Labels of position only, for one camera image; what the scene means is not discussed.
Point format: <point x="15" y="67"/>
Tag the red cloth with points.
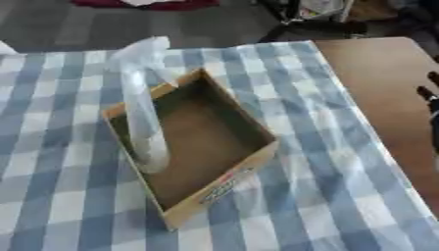
<point x="188" y="4"/>

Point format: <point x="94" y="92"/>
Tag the black chair base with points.
<point x="320" y="30"/>

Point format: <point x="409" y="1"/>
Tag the tan cardboard box brown inside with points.
<point x="200" y="147"/>

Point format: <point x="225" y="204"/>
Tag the clear plastic bottle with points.
<point x="143" y="127"/>

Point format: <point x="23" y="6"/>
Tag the brown bag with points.
<point x="371" y="9"/>

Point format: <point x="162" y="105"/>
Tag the white sheet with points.
<point x="5" y="49"/>

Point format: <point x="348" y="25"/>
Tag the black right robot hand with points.
<point x="435" y="127"/>

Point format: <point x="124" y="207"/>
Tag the white bag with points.
<point x="318" y="8"/>

